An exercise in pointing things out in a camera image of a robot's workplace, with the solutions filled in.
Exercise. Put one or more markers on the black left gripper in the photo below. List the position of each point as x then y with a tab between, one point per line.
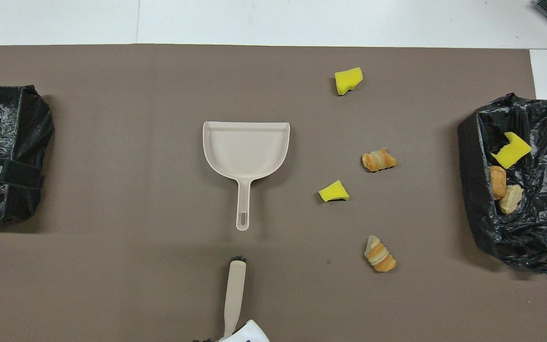
22	173

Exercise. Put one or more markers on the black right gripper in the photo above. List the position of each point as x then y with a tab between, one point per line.
204	340

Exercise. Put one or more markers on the beige brush with black bristles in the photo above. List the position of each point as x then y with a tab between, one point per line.
234	289

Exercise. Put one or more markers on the pale-tipped striped toy croissant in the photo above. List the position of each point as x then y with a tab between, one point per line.
379	255

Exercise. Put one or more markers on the beige plastic dustpan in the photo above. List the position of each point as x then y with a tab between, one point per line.
245	149

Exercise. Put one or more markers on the small yellow sponge wedge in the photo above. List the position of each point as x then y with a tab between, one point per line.
334	191

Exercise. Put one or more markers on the brown curled toy croissant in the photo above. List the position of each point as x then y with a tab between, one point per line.
378	160

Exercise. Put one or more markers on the yellow five-sided sponge chunk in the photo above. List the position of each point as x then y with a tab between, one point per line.
348	80

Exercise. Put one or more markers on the tan peanut-shaped bread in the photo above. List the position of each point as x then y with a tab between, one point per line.
497	183

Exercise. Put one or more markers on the orange striped toy croissant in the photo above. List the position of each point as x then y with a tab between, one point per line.
511	199

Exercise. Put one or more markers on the yellow sponge with notched edge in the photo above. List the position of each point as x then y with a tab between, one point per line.
511	152

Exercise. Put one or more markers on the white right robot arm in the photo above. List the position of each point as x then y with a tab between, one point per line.
249	332

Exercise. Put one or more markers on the bin lined with black bag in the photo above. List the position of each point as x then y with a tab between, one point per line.
473	166
17	118

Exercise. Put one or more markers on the brown table mat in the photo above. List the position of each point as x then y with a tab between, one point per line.
136	95

